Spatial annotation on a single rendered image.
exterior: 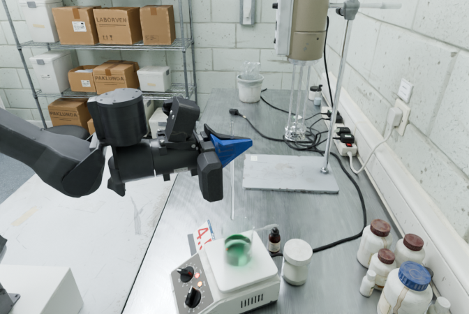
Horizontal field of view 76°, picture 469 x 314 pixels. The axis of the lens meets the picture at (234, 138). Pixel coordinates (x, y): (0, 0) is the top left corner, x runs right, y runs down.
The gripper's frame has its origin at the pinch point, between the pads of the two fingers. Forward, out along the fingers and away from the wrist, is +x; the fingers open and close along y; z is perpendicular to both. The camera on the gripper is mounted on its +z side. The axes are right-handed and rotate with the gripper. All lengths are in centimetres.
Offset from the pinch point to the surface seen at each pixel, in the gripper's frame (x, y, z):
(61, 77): -80, 260, -54
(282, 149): 36, 49, -35
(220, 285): -3.9, -5.0, -26.0
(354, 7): 42, 29, 17
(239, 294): -0.8, -6.3, -28.2
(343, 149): 54, 38, -32
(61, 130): -64, 152, -60
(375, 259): 28.6, -7.8, -28.2
